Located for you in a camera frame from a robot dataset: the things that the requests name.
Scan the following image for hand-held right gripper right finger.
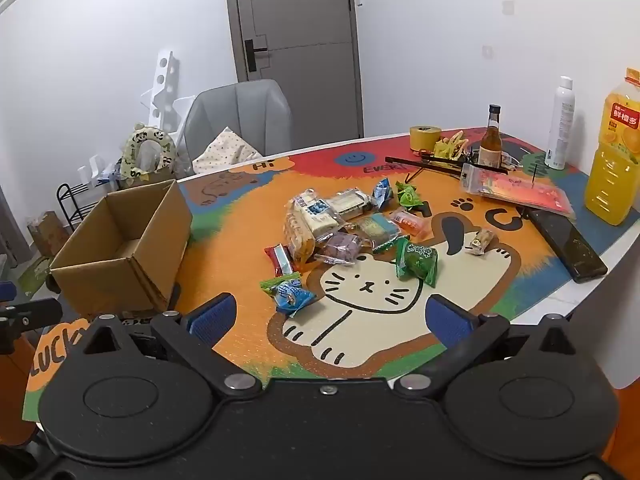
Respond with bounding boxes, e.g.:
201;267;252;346
396;294;583;400

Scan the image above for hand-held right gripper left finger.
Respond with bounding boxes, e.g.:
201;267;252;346
77;294;262;400

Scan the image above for brown cardboard box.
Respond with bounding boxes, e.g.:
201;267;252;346
49;179;194;315

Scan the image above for small brown snack packet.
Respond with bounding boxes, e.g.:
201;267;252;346
465;228;496;257

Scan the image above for red blue candy packet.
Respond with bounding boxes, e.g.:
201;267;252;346
265;243;294;279

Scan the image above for long orange cracker pack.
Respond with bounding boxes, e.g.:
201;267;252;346
284;200;321;267

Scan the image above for purple cake packet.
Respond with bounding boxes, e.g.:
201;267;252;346
320;232;364;266

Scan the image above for bright green triangular packet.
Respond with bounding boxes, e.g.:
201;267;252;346
396;181;422;210

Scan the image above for blue triangular snack packet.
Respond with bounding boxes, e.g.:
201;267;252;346
372;178;397;210

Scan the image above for white bar pack blue label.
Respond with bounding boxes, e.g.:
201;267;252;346
292;190;342;233

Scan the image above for green floor mat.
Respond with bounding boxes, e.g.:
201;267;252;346
17;255;57;297

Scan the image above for large dark green packet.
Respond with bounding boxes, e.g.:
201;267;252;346
395;237;439;287

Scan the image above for brown paper bag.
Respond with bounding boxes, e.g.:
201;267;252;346
27;210;69;257

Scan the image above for colourful cat printed table mat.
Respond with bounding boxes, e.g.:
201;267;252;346
22;132;623;421

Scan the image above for blue green snack packet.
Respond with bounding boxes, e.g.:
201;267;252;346
260;272;317;317

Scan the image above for black metal shoe rack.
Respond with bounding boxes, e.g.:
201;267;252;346
56;182;108;233

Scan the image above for small orange snack packet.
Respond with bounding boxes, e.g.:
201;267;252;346
390;210;429;239

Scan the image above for teal brown cake packet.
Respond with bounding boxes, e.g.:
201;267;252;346
356;212;402;244

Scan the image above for black smartphone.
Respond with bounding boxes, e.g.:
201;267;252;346
525;207;609;284

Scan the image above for red packet in clear bag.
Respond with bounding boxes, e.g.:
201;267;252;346
460;162;576;219

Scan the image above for white plastic holder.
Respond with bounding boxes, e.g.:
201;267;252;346
77;155;108;181

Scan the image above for white cake packet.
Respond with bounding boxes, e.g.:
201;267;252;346
330;189;376;219

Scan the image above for black sticks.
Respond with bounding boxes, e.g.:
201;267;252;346
385;150;506;183

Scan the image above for cream dotted cushion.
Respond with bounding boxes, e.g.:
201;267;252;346
192;127;263;175

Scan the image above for yellow green hair clip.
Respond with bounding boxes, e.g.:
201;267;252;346
432;131;471;161

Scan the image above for brown glass bottle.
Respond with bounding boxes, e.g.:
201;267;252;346
479;104;503;170

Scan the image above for yellow tape roll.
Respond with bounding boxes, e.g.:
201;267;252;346
410;125;442;153

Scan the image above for panda print neck pillow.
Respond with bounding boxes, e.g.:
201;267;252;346
120;122;178;181

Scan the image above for grey upholstered chair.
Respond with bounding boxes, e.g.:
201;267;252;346
176;79;293;176

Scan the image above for orange juice bottle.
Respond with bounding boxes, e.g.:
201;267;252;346
584;67;640;226

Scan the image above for white spray bottle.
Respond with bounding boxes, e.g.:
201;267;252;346
544;76;576;170

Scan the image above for white perforated rack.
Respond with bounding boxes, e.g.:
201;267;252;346
140;49;196;133

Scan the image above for grey door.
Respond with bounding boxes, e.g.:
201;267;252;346
222;0;365;142

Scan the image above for black door handle lock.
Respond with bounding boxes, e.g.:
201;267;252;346
243;39;269;72

